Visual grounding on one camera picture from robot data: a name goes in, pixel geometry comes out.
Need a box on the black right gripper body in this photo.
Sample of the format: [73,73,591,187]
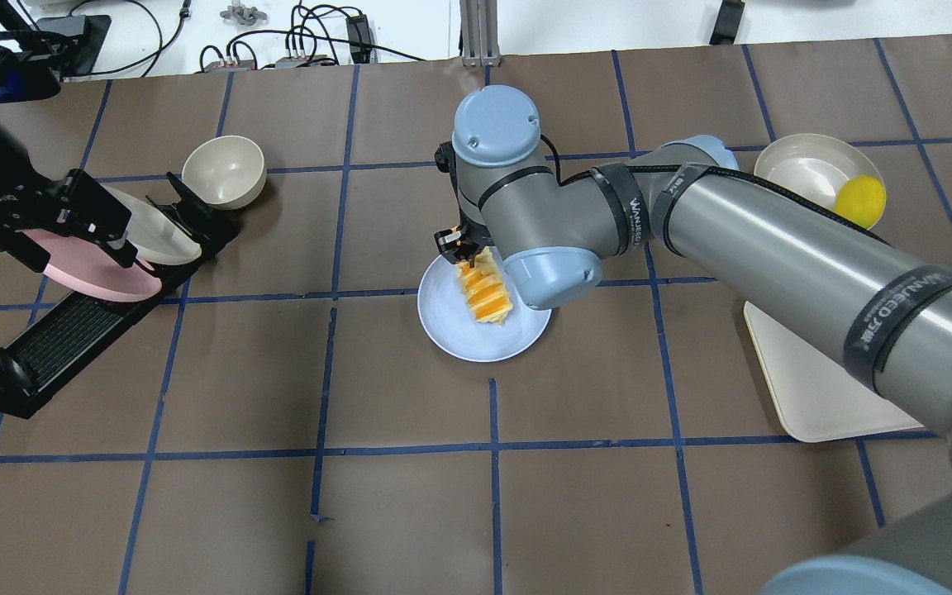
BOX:
[434,225,486,264]

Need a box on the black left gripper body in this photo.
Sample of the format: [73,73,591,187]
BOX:
[0,126,130,271]

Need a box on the striped bread roll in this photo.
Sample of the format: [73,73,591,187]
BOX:
[455,248,513,325]

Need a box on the blue plate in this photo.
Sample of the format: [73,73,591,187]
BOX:
[418,256,552,363]

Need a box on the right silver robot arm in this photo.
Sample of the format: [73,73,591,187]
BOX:
[435,84,952,594]

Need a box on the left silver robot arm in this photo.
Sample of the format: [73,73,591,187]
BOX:
[0,125,137,272]

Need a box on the cream plate in rack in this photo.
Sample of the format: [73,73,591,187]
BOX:
[106,186,202,266]

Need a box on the pink plate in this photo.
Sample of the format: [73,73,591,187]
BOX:
[23,230,163,302]

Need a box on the white round plate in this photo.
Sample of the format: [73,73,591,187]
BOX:
[753,133,887,213]

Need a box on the cream bowl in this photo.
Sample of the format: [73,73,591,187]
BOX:
[182,135,268,211]

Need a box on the black monitor stand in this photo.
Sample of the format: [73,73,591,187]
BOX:
[0,1,112,79]

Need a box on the black dish rack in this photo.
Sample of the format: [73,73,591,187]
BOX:
[0,173,239,419]

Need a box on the white rectangular tray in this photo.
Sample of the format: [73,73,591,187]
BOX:
[743,302,922,443]

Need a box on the yellow lemon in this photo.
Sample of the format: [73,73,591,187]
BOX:
[832,174,887,230]

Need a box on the aluminium frame post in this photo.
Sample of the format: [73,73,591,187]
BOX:
[459,0,502,68]

